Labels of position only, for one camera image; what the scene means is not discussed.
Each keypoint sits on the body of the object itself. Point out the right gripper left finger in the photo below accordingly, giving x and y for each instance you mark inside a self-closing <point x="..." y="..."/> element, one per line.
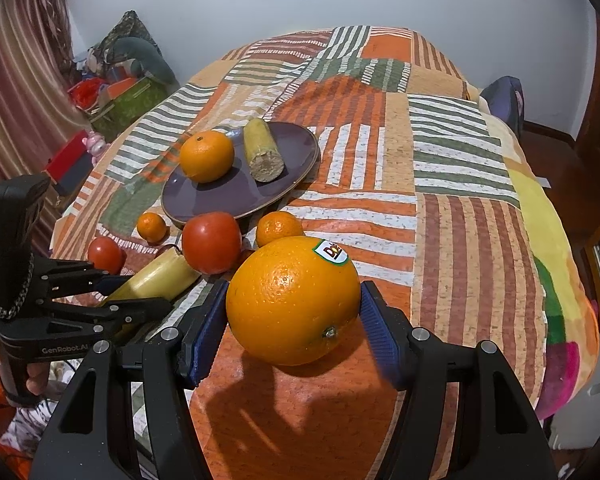
<point x="91" y="433"/>

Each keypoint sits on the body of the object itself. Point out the red box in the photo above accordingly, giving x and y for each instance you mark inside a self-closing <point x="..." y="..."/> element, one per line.
<point x="70" y="166"/>

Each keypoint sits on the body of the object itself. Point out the large orange with sticker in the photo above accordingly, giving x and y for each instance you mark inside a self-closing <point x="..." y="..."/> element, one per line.
<point x="292" y="300"/>

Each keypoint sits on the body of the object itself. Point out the small red tomato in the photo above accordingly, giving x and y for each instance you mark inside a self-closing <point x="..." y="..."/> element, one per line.
<point x="106" y="255"/>

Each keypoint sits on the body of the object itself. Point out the patchwork striped bedspread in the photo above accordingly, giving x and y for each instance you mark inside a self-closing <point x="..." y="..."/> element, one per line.
<point x="427" y="192"/>

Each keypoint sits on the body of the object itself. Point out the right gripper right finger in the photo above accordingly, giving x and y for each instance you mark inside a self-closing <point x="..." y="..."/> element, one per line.
<point x="497" y="434"/>

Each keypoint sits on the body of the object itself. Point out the small tangerine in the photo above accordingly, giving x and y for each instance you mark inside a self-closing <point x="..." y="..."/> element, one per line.
<point x="152" y="228"/>

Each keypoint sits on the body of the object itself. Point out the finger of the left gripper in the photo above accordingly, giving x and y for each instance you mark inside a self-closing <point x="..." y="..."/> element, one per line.
<point x="65" y="321"/>
<point x="54" y="278"/>

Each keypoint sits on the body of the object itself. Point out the short banana piece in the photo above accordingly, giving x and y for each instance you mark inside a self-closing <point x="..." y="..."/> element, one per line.
<point x="261" y="152"/>

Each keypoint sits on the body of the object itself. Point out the large red tomato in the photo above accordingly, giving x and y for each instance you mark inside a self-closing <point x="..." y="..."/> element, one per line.
<point x="212" y="242"/>

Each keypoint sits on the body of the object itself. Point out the striped curtain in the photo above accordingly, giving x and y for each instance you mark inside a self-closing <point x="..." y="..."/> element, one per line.
<point x="37" y="117"/>

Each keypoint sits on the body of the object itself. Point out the green storage box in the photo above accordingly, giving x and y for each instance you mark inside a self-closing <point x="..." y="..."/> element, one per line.
<point x="113" y="117"/>

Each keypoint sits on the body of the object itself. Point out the blue chair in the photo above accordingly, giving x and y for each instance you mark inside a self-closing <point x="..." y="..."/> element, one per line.
<point x="505" y="99"/>

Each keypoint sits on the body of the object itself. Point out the dark pillow pile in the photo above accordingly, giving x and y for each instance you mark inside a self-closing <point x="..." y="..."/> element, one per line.
<point x="130" y="45"/>

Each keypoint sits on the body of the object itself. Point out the pink bunny toy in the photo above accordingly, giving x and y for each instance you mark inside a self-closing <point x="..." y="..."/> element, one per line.
<point x="95" y="145"/>

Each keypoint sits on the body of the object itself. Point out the left hand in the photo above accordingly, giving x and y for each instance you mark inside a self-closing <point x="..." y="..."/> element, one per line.
<point x="38" y="377"/>

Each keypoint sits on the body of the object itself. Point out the long yellow banana piece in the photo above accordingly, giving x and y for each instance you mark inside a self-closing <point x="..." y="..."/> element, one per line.
<point x="167" y="276"/>

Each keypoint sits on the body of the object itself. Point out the medium orange on plate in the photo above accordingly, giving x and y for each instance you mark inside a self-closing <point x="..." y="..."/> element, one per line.
<point x="206" y="156"/>

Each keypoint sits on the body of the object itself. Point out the purple plate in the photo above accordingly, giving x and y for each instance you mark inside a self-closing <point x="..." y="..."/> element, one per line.
<point x="237" y="192"/>

